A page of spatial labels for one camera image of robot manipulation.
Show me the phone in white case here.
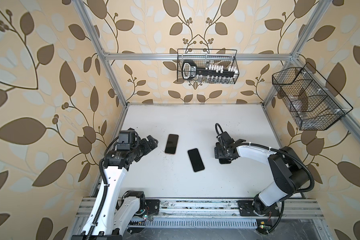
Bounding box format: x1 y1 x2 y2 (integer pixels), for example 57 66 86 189
188 149 205 173

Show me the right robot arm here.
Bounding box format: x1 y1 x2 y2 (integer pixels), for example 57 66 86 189
215 132 315 216

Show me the black tool in basket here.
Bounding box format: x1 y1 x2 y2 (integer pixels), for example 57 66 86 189
180 60 239 82

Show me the purple phone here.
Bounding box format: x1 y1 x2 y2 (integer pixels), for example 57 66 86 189
219 159 232 165

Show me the back wire basket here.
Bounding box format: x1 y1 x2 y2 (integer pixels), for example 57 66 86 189
177 48 240 85

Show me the wire basket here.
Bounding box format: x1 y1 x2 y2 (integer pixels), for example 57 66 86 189
177 48 240 85
272 63 354 131

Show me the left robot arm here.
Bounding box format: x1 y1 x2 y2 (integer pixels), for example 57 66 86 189
71 128 159 240

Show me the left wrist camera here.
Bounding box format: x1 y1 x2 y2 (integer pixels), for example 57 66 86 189
116 130 137 151

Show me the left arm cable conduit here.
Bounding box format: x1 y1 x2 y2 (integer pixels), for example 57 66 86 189
83 136 124 240

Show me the right wire basket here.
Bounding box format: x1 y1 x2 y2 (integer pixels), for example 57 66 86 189
272 63 354 131

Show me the phone in pink case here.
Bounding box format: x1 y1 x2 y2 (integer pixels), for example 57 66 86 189
165 134 179 155

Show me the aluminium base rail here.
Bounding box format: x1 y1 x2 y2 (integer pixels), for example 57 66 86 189
74 197 325 220

